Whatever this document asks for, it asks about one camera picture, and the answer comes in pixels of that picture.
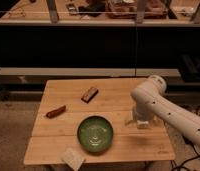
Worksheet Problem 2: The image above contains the tray on shelf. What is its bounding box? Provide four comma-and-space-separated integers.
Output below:
106, 0, 168, 18

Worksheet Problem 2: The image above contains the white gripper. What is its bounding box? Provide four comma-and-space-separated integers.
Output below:
125, 104, 163, 129

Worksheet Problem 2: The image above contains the green ceramic bowl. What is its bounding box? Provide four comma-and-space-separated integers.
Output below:
77, 116, 113, 154

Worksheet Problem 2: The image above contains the black device on shelf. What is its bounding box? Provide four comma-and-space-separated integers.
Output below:
66, 3, 79, 15

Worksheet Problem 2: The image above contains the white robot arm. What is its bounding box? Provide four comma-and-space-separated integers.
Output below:
131, 75, 200, 146

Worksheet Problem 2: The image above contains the brown rectangular block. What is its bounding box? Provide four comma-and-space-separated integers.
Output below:
81, 87, 98, 103

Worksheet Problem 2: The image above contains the reddish brown sausage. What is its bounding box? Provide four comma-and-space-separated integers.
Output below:
45, 105, 66, 119

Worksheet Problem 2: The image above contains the wooden table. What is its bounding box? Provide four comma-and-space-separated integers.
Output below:
24, 78, 175, 165

